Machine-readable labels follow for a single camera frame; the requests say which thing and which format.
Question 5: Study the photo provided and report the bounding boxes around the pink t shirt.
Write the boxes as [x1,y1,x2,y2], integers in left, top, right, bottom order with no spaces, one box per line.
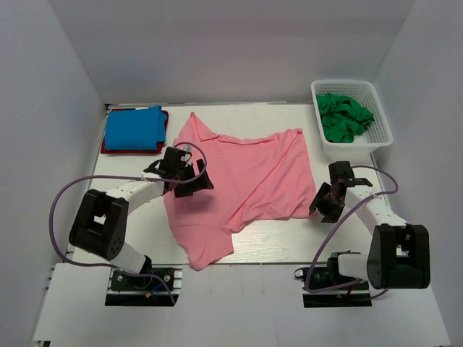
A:
[163,113,316,271]

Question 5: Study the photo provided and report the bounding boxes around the white plastic basket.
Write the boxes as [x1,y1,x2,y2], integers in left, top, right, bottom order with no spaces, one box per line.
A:
[311,80,393,158]

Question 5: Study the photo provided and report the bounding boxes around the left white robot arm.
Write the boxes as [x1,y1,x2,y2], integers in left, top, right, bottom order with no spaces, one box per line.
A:
[69,142,214,288]

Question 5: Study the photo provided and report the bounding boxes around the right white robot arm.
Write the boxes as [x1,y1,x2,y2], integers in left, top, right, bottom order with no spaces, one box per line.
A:
[309,161,430,291]

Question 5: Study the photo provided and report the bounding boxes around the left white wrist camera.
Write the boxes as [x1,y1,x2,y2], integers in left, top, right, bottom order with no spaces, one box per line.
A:
[179,145,192,163]

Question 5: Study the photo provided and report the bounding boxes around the green t shirt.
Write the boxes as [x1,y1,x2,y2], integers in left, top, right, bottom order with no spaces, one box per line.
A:
[316,93,375,143]

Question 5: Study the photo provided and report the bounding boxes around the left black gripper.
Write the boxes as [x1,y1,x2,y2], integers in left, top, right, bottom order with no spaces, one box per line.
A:
[174,158,213,197]

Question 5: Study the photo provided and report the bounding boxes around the folded blue t shirt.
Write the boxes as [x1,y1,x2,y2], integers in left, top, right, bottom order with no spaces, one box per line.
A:
[103,105,166,150]

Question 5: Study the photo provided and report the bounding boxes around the folded red t shirt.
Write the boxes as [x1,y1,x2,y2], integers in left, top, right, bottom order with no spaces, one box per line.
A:
[99,108,170,156]

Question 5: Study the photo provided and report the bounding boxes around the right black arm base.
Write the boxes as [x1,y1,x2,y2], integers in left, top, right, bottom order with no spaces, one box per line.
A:
[294,266,372,309]

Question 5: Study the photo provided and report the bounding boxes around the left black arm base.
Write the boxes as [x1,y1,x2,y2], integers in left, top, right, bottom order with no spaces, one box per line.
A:
[105,265,182,307]

